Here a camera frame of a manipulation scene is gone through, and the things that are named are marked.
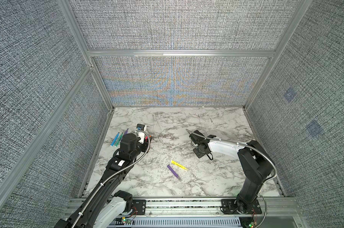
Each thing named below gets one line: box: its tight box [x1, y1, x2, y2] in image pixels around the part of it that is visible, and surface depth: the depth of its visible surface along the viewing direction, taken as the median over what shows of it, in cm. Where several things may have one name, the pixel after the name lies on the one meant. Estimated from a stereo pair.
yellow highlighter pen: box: [170, 160, 190, 171], surface depth 90 cm
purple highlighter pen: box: [166, 164, 183, 182], surface depth 87 cm
